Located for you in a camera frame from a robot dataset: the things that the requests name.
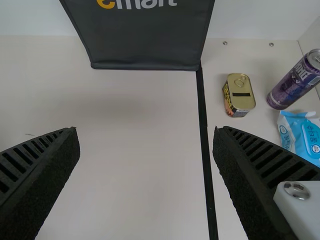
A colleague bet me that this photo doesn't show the rectangular gold tin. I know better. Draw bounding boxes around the rectangular gold tin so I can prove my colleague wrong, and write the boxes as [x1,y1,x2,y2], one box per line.
[221,72,257,118]

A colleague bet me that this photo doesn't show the blue wet wipes pack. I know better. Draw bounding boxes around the blue wet wipes pack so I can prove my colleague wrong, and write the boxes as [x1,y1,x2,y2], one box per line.
[276,109,320,168]

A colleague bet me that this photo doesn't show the dark grey bag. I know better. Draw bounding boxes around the dark grey bag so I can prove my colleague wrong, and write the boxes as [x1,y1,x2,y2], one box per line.
[58,0,216,73]

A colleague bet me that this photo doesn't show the purple can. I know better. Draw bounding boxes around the purple can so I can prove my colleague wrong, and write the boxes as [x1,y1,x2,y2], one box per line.
[265,48,320,111]

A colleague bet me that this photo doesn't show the black strip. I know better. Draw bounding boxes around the black strip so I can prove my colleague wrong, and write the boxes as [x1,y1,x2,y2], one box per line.
[195,61,219,240]

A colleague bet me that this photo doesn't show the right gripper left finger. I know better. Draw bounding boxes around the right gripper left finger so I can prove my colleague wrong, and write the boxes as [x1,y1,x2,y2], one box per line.
[0,126,82,240]

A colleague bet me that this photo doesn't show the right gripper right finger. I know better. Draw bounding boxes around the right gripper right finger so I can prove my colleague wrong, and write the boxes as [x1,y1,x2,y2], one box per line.
[212,125,320,240]

